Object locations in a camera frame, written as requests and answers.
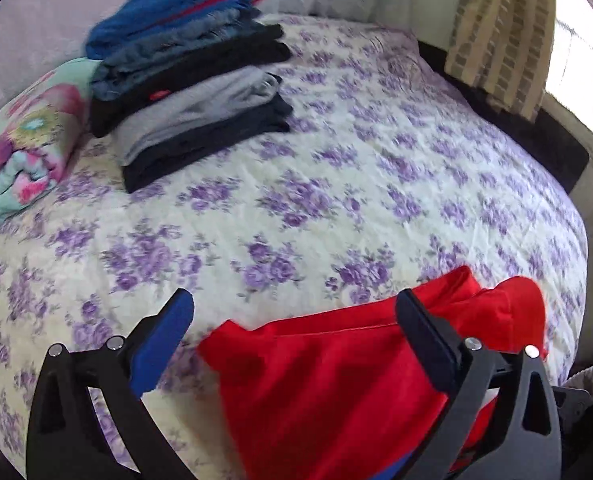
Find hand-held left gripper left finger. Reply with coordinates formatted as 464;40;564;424
26;289;197;480

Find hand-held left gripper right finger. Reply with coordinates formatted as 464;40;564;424
395;288;562;480

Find red pants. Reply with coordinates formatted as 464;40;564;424
196;265;550;480

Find purple floral bedspread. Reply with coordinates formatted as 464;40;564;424
0;12;590;480

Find folded teal pink floral blanket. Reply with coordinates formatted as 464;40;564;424
0;57;102;233

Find stack of folded clothes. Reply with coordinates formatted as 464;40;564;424
84;0;293;195

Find beige checked curtain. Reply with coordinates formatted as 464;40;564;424
444;0;557;122

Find bright window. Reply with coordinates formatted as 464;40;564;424
541;0;593;126

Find dark bed frame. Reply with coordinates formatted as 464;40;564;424
417;41;591;195

